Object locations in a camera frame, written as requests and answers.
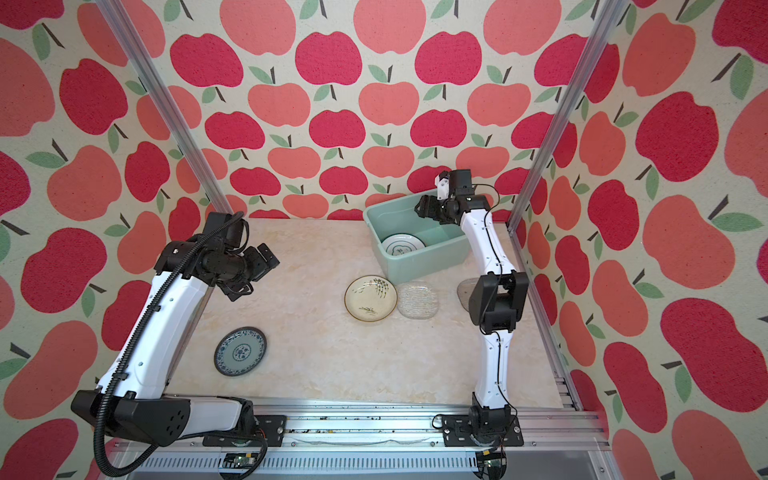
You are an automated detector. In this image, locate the white black ring plate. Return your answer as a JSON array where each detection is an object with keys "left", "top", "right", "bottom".
[{"left": 382, "top": 233, "right": 426, "bottom": 257}]

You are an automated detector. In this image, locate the grey glass plate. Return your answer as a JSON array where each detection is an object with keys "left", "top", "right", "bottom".
[{"left": 456, "top": 278, "right": 478, "bottom": 311}]

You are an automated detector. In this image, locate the blue patterned plate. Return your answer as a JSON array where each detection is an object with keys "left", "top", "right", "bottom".
[{"left": 213, "top": 327, "right": 268, "bottom": 377}]

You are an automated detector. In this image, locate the clear glass plate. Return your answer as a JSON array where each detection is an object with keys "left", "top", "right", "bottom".
[{"left": 397, "top": 282, "right": 439, "bottom": 320}]

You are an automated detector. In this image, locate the beige bamboo pattern plate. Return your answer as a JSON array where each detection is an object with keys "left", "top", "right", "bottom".
[{"left": 344, "top": 275, "right": 398, "bottom": 322}]

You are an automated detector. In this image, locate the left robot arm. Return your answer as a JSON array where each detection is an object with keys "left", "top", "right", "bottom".
[{"left": 71, "top": 212, "right": 279, "bottom": 447}]

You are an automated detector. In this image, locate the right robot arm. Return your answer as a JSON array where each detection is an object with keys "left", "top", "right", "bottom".
[{"left": 414, "top": 169, "right": 529, "bottom": 445}]

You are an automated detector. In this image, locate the mint green plastic bin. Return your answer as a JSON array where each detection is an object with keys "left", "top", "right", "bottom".
[{"left": 363, "top": 194, "right": 470, "bottom": 285}]

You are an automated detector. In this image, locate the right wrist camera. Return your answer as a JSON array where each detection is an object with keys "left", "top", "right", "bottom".
[{"left": 435, "top": 171, "right": 451, "bottom": 201}]

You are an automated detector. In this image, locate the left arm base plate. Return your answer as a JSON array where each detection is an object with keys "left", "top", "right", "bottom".
[{"left": 202, "top": 415, "right": 287, "bottom": 450}]

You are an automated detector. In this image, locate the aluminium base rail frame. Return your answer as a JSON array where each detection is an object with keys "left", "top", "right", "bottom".
[{"left": 95, "top": 395, "right": 625, "bottom": 480}]

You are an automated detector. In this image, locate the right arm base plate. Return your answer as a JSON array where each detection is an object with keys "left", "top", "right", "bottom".
[{"left": 437, "top": 414, "right": 525, "bottom": 448}]

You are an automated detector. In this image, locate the right aluminium frame post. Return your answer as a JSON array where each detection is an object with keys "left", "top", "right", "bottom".
[{"left": 507, "top": 0, "right": 630, "bottom": 235}]

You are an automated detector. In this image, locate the aluminium frame post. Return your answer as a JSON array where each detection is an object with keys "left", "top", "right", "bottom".
[
  {"left": 507, "top": 0, "right": 630, "bottom": 235},
  {"left": 96, "top": 0, "right": 233, "bottom": 214}
]

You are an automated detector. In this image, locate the left aluminium frame post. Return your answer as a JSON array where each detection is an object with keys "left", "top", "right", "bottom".
[{"left": 96, "top": 0, "right": 233, "bottom": 214}]

